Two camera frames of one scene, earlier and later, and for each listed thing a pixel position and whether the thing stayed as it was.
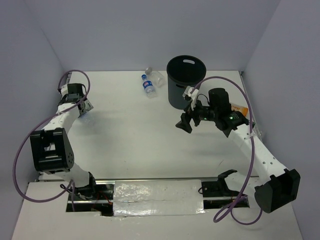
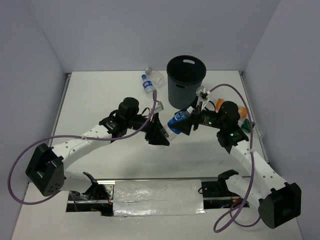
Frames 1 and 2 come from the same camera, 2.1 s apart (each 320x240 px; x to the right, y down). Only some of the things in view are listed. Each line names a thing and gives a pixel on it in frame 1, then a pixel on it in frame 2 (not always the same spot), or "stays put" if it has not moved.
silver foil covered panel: (156, 197) stays put
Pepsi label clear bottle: (150, 91) stays put
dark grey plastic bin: (183, 71) stays put
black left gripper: (88, 107) to (154, 133)
